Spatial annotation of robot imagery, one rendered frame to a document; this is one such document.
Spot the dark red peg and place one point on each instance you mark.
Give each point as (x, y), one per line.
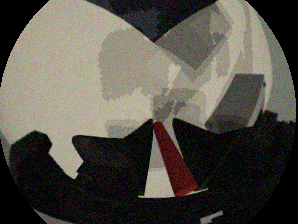
(179, 174)

